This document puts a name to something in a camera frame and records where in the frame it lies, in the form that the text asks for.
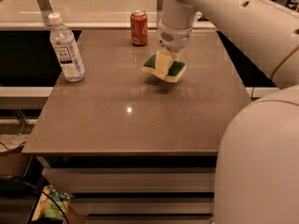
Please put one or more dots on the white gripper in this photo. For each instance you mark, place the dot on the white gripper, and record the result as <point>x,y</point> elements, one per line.
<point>175,38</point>

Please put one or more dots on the green and yellow sponge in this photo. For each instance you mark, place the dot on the green and yellow sponge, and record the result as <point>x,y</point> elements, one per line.
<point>176,70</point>

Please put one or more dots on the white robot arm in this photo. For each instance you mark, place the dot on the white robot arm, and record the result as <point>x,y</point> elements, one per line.
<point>257,171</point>

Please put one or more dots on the clear plastic water bottle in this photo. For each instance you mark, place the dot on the clear plastic water bottle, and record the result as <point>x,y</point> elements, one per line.
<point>66,49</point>

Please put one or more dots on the orange soda can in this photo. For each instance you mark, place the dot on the orange soda can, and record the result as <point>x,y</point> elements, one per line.
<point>139,27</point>

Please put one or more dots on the grey drawer cabinet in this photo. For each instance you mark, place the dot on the grey drawer cabinet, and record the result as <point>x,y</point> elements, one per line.
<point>119,117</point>

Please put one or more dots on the top grey drawer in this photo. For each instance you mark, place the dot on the top grey drawer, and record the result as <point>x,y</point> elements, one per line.
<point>93,180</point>

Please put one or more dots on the grey drawer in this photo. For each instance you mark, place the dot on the grey drawer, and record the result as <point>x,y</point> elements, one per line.
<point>143,206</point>
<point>93,180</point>
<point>149,220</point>

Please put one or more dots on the middle grey drawer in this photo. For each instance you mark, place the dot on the middle grey drawer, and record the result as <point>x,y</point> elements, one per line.
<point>143,206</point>

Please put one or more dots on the bottom grey drawer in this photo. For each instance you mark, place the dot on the bottom grey drawer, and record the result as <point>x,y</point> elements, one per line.
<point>149,220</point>

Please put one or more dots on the green snack bag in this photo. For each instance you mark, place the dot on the green snack bag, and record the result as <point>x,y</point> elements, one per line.
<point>51,207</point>

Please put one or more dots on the centre metal railing post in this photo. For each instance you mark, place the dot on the centre metal railing post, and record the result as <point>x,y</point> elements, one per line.
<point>159,7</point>

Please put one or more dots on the metal railing post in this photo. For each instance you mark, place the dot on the metal railing post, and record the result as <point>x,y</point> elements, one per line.
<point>159,7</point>
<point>45,9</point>

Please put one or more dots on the left metal railing post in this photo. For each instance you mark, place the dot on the left metal railing post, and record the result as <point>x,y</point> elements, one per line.
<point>45,9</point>

